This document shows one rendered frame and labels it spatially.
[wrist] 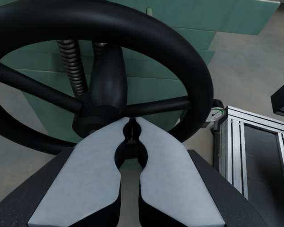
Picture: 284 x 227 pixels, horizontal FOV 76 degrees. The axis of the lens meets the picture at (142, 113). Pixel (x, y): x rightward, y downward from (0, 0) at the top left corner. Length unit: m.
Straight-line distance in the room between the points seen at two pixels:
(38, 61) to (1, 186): 0.84
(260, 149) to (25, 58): 1.07
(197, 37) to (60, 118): 0.45
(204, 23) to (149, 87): 0.19
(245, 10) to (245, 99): 1.29
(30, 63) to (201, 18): 0.35
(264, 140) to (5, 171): 1.36
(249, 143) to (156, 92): 0.75
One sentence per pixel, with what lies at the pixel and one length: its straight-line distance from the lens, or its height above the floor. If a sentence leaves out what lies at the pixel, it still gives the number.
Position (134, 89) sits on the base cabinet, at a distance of 0.47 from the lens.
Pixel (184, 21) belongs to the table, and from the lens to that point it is 0.36.
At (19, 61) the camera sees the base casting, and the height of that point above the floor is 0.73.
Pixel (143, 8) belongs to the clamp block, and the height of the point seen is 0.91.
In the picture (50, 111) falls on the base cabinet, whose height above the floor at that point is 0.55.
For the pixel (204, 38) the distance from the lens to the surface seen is 0.39.
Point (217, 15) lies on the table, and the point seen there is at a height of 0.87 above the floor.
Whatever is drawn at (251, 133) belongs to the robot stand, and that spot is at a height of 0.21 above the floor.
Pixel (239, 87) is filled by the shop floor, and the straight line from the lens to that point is 1.71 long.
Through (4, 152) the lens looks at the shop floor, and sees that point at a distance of 1.25.
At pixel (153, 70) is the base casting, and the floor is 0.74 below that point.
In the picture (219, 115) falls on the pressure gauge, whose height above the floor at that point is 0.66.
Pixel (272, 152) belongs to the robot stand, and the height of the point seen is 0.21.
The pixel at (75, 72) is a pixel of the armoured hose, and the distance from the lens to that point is 0.27.
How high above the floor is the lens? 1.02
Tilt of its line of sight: 56 degrees down
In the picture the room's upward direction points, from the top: 13 degrees clockwise
